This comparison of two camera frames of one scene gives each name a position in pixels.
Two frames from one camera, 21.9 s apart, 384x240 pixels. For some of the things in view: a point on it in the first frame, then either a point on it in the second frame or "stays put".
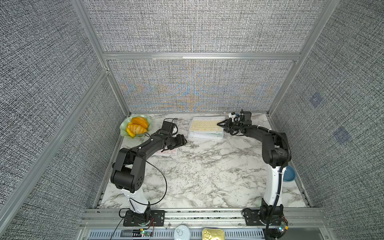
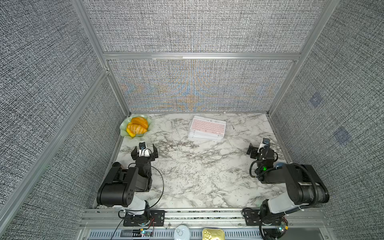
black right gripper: x=226 y=125 to x=254 y=151
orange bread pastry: x=138 y=125 stays put
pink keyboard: x=172 y=151 to x=209 y=125
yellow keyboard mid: x=206 y=123 to x=205 y=136
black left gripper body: x=175 y=141 to x=151 y=157
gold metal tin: x=212 y=234 stays put
